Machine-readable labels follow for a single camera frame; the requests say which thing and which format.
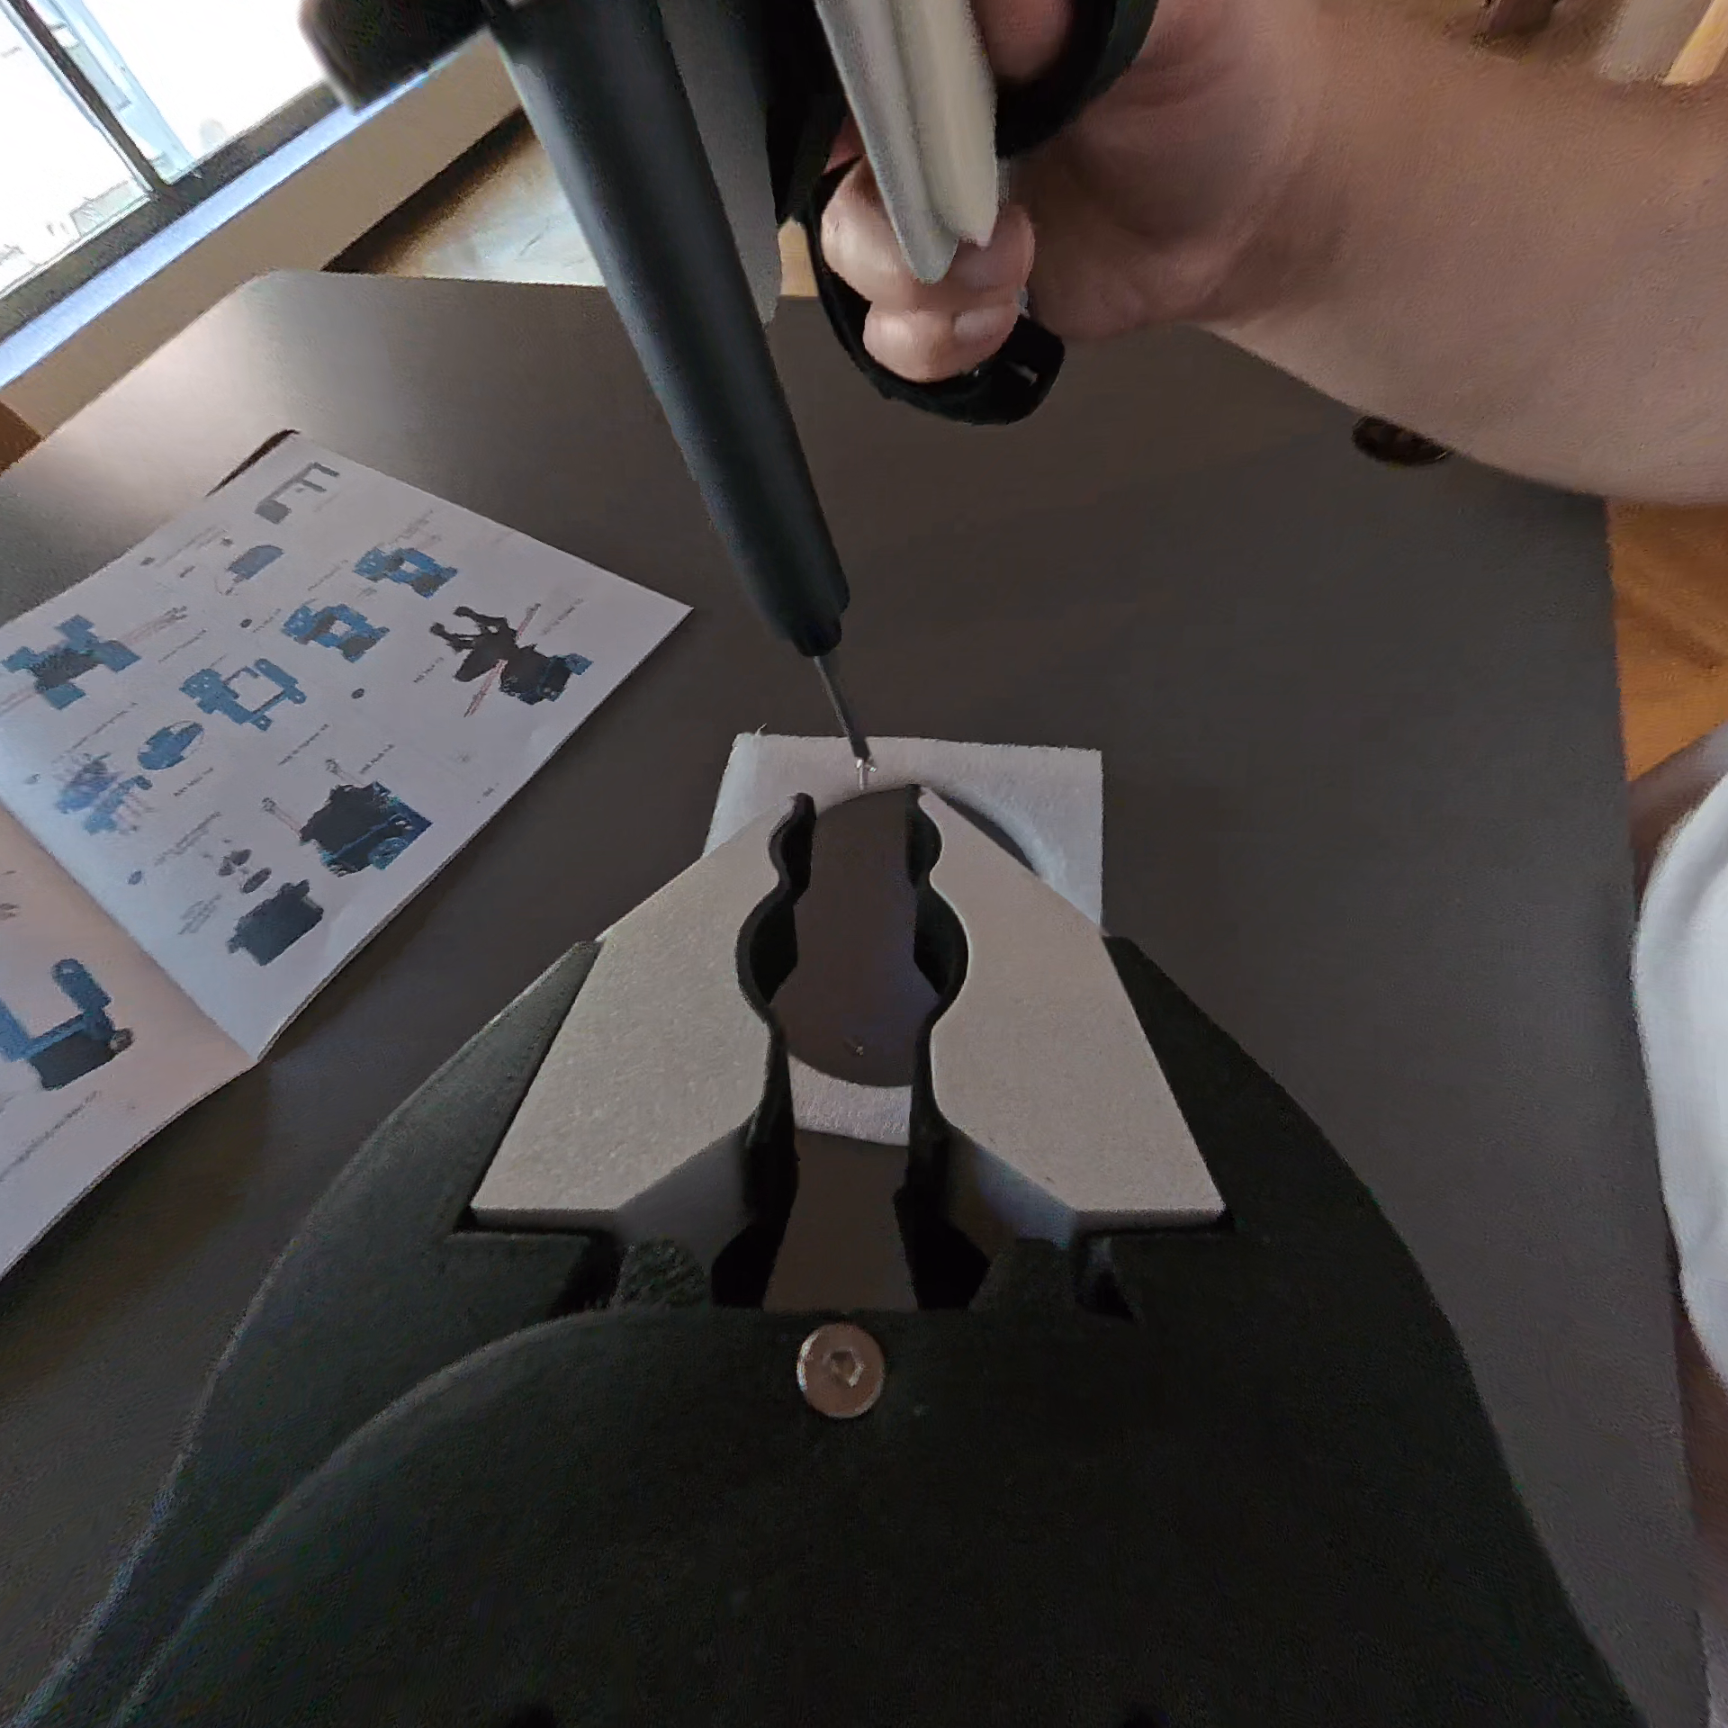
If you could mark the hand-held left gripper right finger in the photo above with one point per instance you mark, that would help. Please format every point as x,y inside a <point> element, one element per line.
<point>1066,1080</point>

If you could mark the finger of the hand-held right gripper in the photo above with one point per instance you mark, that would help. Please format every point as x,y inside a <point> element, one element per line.
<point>728,108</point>
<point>406,48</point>

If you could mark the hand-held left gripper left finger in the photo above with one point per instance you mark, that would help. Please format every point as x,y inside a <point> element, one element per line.
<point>634,1080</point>

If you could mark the black electric screwdriver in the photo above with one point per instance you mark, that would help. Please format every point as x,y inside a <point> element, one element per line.
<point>675,338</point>

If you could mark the person's right forearm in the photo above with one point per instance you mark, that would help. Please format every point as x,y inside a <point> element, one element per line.
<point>1552,270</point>

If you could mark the dark grey desk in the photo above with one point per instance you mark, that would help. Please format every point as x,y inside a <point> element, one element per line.
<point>1215,676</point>

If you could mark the dark desk grommet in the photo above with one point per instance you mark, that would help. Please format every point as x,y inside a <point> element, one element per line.
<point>1403,443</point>

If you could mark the person's right hand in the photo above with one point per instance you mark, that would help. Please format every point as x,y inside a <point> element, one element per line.
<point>1187,163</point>

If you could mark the white foam piece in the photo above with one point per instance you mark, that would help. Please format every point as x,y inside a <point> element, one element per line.
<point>1053,811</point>

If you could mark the open instruction booklet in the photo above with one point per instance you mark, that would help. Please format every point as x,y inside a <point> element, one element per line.
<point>406,864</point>

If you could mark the person's white shirt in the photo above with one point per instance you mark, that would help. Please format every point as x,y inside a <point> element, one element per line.
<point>1688,1080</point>

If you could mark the window with dark frame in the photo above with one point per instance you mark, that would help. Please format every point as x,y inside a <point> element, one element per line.
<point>81,135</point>

